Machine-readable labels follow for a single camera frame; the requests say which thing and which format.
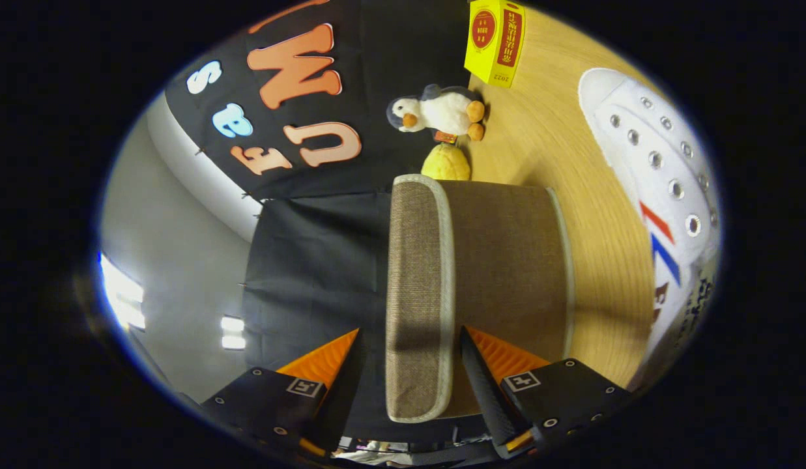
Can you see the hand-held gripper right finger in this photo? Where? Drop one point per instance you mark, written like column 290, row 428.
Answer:
column 484, row 397

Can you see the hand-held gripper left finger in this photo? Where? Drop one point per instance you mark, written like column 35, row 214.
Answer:
column 344, row 404

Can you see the brown fabric storage box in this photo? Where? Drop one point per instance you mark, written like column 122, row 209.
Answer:
column 507, row 260

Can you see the white canvas shoe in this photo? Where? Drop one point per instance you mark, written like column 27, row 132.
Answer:
column 637, row 163

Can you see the small ceiling light panel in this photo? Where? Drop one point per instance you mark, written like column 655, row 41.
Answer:
column 233, row 332

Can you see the yellow bumpy plush ball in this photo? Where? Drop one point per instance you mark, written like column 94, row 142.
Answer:
column 445, row 166

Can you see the large ceiling light panel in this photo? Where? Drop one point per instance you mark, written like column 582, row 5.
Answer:
column 122, row 293

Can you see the penguin plush toy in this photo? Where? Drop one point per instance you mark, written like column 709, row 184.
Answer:
column 442, row 111

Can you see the thick yellow book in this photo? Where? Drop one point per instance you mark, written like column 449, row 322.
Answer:
column 487, row 58

